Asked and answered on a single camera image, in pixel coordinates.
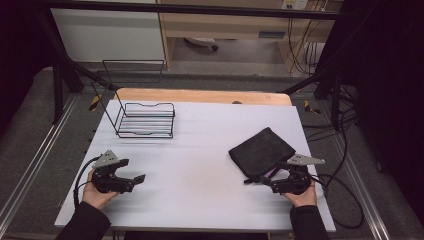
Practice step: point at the wooden table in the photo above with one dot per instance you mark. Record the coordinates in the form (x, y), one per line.
(200, 95)

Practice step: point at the black metal frame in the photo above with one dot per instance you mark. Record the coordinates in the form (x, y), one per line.
(186, 9)

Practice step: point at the person's right hand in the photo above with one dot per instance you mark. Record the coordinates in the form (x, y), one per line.
(303, 198)

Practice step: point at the white board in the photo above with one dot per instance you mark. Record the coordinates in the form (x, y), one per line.
(186, 180)

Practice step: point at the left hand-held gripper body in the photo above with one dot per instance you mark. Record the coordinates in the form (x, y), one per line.
(106, 180)

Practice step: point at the aluminium rail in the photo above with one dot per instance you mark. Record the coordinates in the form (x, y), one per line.
(360, 186)
(36, 160)

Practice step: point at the person's left hand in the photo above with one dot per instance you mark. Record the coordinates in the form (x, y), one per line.
(96, 198)

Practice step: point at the office chair base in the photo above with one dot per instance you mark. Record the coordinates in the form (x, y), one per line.
(203, 42)

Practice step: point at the light wooden desk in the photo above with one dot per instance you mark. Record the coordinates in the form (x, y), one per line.
(230, 25)

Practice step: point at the white power strip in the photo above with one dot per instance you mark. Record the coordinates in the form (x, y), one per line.
(295, 4)

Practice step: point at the yellow and black tape marker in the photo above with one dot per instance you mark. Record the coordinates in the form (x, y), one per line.
(95, 102)
(310, 107)

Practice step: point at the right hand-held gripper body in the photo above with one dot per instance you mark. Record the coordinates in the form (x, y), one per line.
(295, 185)

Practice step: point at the dark cloth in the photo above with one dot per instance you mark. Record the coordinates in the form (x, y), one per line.
(261, 153)

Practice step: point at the white cabinet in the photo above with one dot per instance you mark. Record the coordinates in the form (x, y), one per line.
(106, 33)

